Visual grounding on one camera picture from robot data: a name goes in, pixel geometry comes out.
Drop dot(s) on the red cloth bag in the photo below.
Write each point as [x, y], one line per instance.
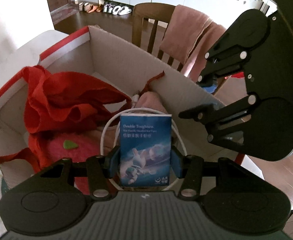
[60, 102]

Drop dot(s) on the pink towel on chair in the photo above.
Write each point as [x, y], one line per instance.
[188, 37]

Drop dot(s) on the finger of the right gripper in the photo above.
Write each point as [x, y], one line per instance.
[210, 82]
[204, 113]

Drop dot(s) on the white red cardboard box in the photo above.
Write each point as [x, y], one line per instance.
[95, 52]

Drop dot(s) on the patterned door rug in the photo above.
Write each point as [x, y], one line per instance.
[64, 12]

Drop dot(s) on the row of shoes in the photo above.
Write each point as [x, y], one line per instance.
[108, 7]

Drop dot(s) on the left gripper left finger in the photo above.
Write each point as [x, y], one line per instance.
[100, 170]

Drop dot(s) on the blue tissue pack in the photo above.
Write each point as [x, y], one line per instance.
[145, 146]

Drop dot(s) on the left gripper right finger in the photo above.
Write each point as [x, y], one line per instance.
[189, 169]

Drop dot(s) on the wooden chair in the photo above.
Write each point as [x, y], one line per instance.
[157, 12]

